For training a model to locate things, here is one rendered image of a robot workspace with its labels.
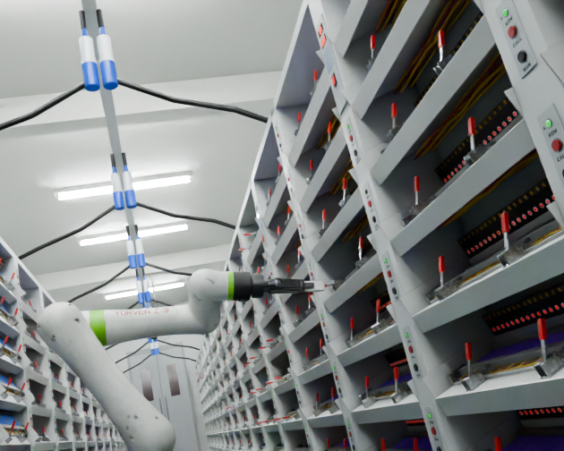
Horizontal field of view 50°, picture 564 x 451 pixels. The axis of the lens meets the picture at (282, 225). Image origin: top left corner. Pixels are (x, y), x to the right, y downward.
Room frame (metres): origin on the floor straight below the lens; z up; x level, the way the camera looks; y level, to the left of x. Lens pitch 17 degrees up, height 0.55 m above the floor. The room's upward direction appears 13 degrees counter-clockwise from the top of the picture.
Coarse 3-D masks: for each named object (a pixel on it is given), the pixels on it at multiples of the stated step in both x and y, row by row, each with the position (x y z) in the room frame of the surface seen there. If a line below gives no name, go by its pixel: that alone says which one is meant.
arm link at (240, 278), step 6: (234, 276) 1.85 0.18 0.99; (240, 276) 1.85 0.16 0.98; (246, 276) 1.86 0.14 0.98; (234, 282) 1.84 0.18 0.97; (240, 282) 1.84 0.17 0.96; (246, 282) 1.85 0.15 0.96; (234, 288) 1.84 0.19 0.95; (240, 288) 1.85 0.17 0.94; (246, 288) 1.85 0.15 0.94; (234, 294) 1.85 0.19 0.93; (240, 294) 1.86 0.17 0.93; (246, 294) 1.86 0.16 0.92; (234, 300) 1.88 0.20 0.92; (240, 300) 1.88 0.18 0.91; (246, 300) 1.88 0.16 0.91
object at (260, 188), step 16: (256, 192) 2.80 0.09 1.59; (272, 192) 2.81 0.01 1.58; (272, 224) 2.81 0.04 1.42; (272, 240) 2.80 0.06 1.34; (288, 256) 2.82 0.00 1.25; (288, 304) 2.80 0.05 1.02; (304, 304) 2.82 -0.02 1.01; (288, 320) 2.80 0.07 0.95; (288, 336) 2.80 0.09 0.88; (304, 336) 2.81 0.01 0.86; (320, 336) 2.83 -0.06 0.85; (304, 352) 2.81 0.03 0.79; (304, 384) 2.80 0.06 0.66; (320, 384) 2.82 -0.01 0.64; (304, 400) 2.80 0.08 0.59; (304, 416) 2.82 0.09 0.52; (320, 432) 2.81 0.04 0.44; (336, 432) 2.82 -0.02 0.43
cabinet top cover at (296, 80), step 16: (304, 0) 1.54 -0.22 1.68; (304, 16) 1.59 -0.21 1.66; (304, 32) 1.67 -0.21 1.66; (304, 48) 1.76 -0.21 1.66; (288, 64) 1.83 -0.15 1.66; (304, 64) 1.85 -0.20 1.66; (320, 64) 1.88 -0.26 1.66; (288, 80) 1.93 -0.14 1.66; (304, 80) 1.96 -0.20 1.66; (288, 96) 2.04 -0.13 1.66; (304, 96) 2.07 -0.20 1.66; (272, 128) 2.28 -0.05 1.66; (272, 144) 2.43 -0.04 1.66; (256, 160) 2.63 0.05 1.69; (272, 160) 2.61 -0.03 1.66; (256, 176) 2.76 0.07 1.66; (272, 176) 2.81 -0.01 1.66
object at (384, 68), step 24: (408, 0) 1.03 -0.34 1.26; (432, 0) 1.08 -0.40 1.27; (456, 0) 1.14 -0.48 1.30; (408, 24) 1.08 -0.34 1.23; (432, 24) 1.20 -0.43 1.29; (384, 48) 1.18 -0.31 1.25; (408, 48) 1.25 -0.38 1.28; (384, 72) 1.24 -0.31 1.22; (408, 72) 1.41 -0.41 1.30; (360, 96) 1.37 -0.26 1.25
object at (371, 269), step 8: (376, 256) 1.54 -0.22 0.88; (368, 264) 1.61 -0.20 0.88; (376, 264) 1.57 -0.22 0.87; (360, 272) 1.69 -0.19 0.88; (368, 272) 1.65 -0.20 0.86; (376, 272) 1.60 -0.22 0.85; (352, 280) 1.78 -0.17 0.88; (360, 280) 1.72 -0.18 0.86; (368, 280) 1.68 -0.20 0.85; (376, 280) 2.02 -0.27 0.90; (328, 288) 2.12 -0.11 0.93; (344, 288) 1.87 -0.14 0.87; (352, 288) 1.81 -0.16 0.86; (360, 288) 1.76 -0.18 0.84; (320, 296) 2.11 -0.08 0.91; (328, 296) 2.12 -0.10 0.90; (336, 296) 1.97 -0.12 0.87; (344, 296) 1.91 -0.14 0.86; (328, 304) 2.08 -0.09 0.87; (336, 304) 2.01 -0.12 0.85
